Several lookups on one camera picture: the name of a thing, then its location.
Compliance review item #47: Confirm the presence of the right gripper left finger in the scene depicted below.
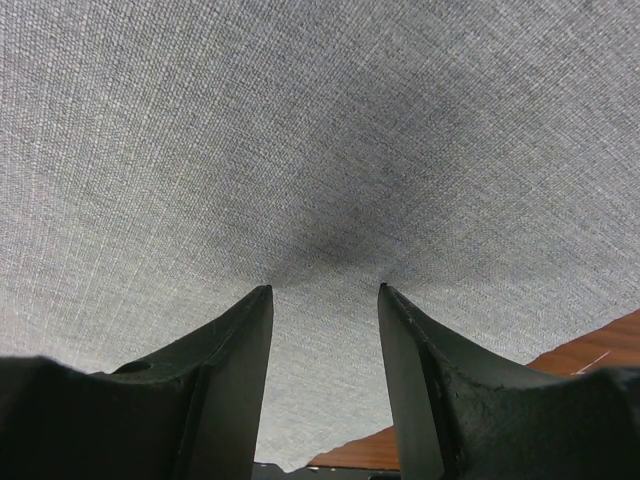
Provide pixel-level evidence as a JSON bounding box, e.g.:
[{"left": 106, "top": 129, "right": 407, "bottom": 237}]
[{"left": 1, "top": 286, "right": 273, "bottom": 479}]

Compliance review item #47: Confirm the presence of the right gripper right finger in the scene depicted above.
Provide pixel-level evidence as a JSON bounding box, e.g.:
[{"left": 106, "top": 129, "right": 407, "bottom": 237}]
[{"left": 377, "top": 284, "right": 639, "bottom": 479}]

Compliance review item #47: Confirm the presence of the grey cloth napkin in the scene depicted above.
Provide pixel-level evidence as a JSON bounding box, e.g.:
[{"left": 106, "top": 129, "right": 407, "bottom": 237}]
[{"left": 1, "top": 1, "right": 639, "bottom": 471}]

